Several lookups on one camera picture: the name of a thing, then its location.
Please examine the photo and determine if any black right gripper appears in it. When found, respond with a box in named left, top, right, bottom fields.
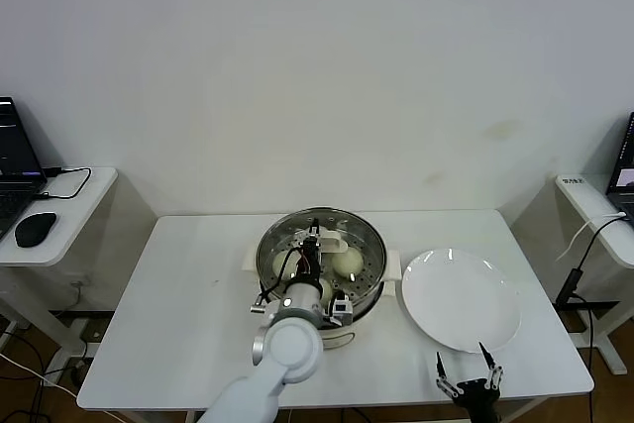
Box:
left=434, top=341, right=505, bottom=423

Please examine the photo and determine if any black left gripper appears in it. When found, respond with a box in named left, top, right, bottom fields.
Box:
left=294, top=216, right=324, bottom=286

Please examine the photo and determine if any white round plate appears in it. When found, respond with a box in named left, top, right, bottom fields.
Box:
left=399, top=248, right=523, bottom=354

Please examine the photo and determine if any white side table with mouse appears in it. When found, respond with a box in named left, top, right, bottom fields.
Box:
left=0, top=166, right=119, bottom=360

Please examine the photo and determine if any black laptop with code screen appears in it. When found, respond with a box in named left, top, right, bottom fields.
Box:
left=606, top=112, right=634, bottom=225

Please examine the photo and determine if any black computer mouse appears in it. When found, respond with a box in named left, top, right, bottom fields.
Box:
left=13, top=211, right=58, bottom=249

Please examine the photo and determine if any black laptop with video windows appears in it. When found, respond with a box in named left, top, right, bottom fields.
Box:
left=0, top=95, right=49, bottom=241

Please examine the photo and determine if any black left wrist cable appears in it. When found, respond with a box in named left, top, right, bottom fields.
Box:
left=250, top=244, right=318, bottom=316

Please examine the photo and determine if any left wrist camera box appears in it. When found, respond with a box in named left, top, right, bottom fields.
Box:
left=327, top=297, right=356, bottom=329

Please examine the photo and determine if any black cable with adapter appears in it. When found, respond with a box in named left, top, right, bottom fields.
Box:
left=554, top=217, right=634, bottom=363

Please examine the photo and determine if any white loose cable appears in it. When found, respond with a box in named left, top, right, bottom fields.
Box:
left=555, top=212, right=627, bottom=263

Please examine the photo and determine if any black laptop charger cable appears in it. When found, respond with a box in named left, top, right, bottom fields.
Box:
left=32, top=164, right=93, bottom=202

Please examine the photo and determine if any black floor cable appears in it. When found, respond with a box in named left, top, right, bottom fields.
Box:
left=0, top=331, right=55, bottom=379

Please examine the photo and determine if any white floor cable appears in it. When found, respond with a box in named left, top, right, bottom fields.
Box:
left=0, top=354, right=80, bottom=397

